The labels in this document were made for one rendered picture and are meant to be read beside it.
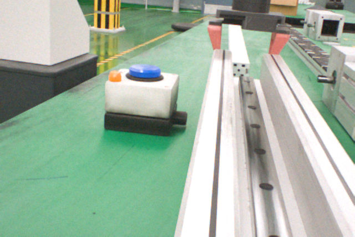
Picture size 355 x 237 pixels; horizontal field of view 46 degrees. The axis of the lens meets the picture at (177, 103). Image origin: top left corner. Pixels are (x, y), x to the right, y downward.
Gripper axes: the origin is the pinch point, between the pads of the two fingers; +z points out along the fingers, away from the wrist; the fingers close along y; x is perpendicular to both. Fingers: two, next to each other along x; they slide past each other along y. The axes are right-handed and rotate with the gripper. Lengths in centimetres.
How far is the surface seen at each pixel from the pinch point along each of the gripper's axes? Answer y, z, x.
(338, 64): 14.2, -2.7, -1.5
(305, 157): 3.0, -3.2, -41.1
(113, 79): -15.5, -1.3, -20.5
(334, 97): 14.3, 2.2, -2.9
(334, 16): 33, -4, 89
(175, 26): -50, 32, 300
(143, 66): -12.8, -2.4, -16.6
